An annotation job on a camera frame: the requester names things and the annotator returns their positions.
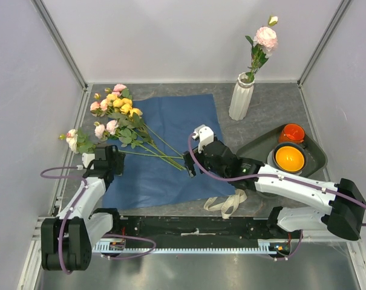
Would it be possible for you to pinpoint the artificial flower bouquet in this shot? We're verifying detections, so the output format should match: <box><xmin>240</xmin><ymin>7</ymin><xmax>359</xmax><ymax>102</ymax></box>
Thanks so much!
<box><xmin>89</xmin><ymin>83</ymin><xmax>186</xmax><ymax>171</ymax></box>

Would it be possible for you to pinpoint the blue wrapping paper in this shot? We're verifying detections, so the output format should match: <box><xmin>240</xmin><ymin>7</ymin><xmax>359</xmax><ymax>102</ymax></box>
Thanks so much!
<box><xmin>102</xmin><ymin>94</ymin><xmax>234</xmax><ymax>210</ymax></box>

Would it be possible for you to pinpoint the cream white rose stem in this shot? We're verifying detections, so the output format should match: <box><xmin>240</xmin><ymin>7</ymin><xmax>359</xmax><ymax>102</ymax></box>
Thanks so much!
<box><xmin>58</xmin><ymin>129</ymin><xmax>96</xmax><ymax>154</ymax></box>

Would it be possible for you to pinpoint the cream ribbon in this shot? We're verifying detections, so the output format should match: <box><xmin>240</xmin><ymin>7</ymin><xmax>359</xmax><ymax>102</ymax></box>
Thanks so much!
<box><xmin>203</xmin><ymin>189</ymin><xmax>247</xmax><ymax>219</ymax></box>

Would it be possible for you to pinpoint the pink rose stem with bud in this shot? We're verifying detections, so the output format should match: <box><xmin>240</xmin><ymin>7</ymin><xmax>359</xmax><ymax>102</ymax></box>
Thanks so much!
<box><xmin>241</xmin><ymin>15</ymin><xmax>278</xmax><ymax>83</ymax></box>

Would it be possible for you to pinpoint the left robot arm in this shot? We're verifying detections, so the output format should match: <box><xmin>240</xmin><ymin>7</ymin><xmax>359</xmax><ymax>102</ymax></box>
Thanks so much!
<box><xmin>41</xmin><ymin>145</ymin><xmax>125</xmax><ymax>274</ymax></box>

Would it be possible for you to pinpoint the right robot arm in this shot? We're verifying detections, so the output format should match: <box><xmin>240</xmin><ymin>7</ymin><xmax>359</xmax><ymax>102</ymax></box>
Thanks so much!
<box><xmin>183</xmin><ymin>140</ymin><xmax>366</xmax><ymax>241</ymax></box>

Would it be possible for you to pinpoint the white ribbed vase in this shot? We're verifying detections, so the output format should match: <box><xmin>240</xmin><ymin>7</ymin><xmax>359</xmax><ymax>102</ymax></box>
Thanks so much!
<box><xmin>229</xmin><ymin>72</ymin><xmax>255</xmax><ymax>121</ymax></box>

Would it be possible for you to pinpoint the dark green tray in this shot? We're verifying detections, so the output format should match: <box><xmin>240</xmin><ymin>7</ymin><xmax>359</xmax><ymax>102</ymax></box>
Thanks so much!
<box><xmin>236</xmin><ymin>124</ymin><xmax>327</xmax><ymax>178</ymax></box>

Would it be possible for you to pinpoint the white plate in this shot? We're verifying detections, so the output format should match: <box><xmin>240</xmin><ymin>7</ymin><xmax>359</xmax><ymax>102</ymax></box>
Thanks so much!
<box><xmin>267</xmin><ymin>150</ymin><xmax>280</xmax><ymax>170</ymax></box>

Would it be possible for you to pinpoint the orange bowl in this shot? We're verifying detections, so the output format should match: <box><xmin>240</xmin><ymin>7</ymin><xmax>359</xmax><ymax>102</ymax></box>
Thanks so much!
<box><xmin>273</xmin><ymin>143</ymin><xmax>307</xmax><ymax>174</ymax></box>

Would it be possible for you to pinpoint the orange cup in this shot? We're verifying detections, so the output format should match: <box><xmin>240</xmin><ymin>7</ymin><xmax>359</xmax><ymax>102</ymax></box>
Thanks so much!
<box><xmin>278</xmin><ymin>123</ymin><xmax>305</xmax><ymax>144</ymax></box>

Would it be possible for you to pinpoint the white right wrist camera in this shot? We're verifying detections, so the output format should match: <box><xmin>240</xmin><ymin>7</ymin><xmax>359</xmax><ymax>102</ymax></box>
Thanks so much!
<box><xmin>192</xmin><ymin>124</ymin><xmax>215</xmax><ymax>153</ymax></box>

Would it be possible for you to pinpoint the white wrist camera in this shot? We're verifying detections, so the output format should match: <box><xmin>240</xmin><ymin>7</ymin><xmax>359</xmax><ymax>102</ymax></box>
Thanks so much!
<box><xmin>76</xmin><ymin>153</ymin><xmax>95</xmax><ymax>170</ymax></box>
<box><xmin>192</xmin><ymin>124</ymin><xmax>215</xmax><ymax>153</ymax></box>

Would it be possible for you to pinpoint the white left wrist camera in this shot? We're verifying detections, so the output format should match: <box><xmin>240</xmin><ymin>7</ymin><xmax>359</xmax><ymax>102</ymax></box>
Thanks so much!
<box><xmin>76</xmin><ymin>153</ymin><xmax>95</xmax><ymax>170</ymax></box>

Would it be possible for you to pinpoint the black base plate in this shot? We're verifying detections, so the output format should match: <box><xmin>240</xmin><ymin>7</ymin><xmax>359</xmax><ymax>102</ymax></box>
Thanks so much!
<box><xmin>87</xmin><ymin>214</ymin><xmax>292</xmax><ymax>250</ymax></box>

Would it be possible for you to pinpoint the slotted cable duct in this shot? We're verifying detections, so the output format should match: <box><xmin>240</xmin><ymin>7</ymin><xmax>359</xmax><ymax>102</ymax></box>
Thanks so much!
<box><xmin>92</xmin><ymin>239</ymin><xmax>290</xmax><ymax>255</ymax></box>

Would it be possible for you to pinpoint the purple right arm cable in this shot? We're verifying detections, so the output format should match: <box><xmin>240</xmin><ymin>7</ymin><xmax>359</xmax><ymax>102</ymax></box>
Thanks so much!
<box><xmin>187</xmin><ymin>134</ymin><xmax>366</xmax><ymax>261</ymax></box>

